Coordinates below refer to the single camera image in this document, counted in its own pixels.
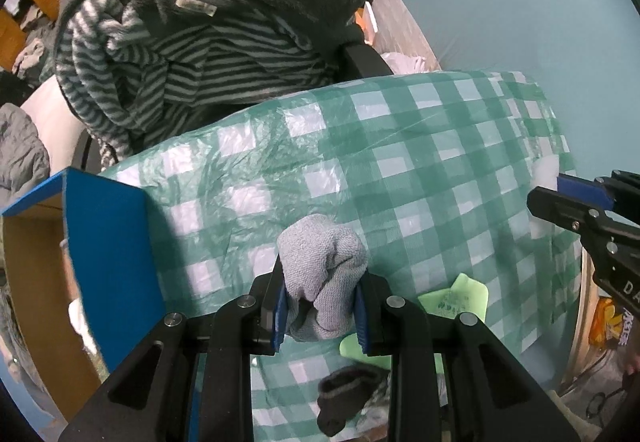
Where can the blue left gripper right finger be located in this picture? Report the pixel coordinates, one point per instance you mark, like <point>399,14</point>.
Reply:
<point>361,314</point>

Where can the grey puffer jacket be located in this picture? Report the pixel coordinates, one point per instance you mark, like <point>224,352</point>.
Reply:
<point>24,161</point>

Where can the white patterned cloth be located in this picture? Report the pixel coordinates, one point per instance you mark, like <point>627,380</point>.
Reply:
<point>373,420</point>

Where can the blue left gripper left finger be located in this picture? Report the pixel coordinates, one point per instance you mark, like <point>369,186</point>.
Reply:
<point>278,305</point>

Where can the blue cardboard box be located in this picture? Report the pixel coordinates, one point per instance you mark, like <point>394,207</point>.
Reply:
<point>79,265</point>

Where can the light green sock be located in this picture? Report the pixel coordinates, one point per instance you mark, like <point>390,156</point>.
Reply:
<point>465,295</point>

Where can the striped grey sweater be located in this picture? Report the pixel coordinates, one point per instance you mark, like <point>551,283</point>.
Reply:
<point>133,89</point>

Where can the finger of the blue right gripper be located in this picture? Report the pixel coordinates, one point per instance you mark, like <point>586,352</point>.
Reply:
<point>591,193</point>

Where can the orange snack package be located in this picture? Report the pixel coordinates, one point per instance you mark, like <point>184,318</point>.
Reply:
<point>610,324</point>

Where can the grey sock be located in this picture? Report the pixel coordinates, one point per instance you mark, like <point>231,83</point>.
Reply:
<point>322,262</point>

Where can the black sock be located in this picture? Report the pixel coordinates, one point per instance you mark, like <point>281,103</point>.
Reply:
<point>343,393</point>

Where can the grey bed mattress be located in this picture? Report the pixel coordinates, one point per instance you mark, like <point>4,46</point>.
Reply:
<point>66,139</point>

